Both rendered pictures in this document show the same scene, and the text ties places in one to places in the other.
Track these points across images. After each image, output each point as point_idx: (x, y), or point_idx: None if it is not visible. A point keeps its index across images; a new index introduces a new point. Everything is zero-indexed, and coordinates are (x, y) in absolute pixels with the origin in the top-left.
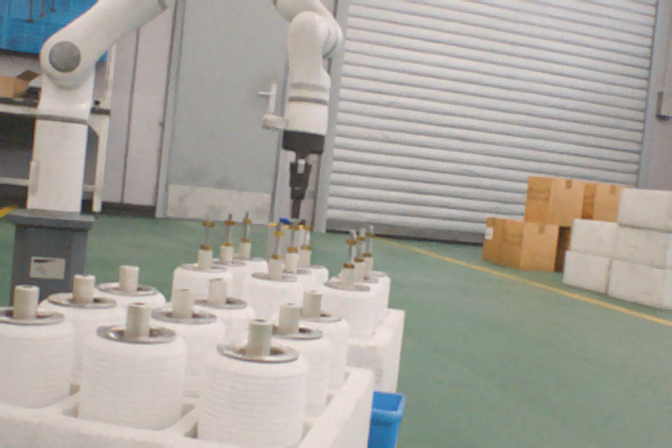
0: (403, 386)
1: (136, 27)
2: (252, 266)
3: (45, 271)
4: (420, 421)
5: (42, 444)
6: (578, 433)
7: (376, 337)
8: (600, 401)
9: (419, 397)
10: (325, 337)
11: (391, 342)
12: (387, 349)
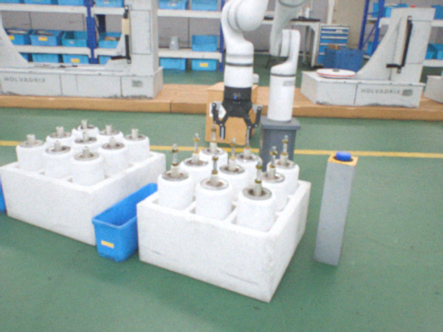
0: (317, 322)
1: (281, 21)
2: (267, 168)
3: (260, 143)
4: (213, 302)
5: None
6: None
7: (161, 206)
8: None
9: (282, 322)
10: (49, 154)
11: (172, 218)
12: (149, 211)
